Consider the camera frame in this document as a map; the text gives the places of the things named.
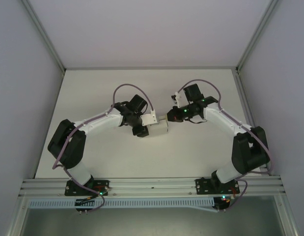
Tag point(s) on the white paper box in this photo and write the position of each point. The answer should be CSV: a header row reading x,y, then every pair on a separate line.
x,y
157,129

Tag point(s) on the grey metal sheet panel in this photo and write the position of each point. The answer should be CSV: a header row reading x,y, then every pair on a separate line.
x,y
142,223

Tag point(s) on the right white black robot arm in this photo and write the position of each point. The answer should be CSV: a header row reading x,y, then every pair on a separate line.
x,y
220,120

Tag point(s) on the aluminium frame crossbar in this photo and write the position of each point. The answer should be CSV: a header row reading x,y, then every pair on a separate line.
x,y
151,67

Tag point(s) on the black electronics board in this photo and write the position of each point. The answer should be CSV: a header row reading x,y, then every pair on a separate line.
x,y
221,205

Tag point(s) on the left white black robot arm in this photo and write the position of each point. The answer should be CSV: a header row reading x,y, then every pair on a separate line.
x,y
100,123

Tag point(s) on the aluminium frame post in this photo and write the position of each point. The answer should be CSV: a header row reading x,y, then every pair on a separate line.
x,y
46,39
257,34

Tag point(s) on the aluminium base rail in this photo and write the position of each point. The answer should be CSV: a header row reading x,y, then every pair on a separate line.
x,y
151,184

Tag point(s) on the aluminium table side rail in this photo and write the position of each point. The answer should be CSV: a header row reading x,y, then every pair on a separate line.
x,y
243,98

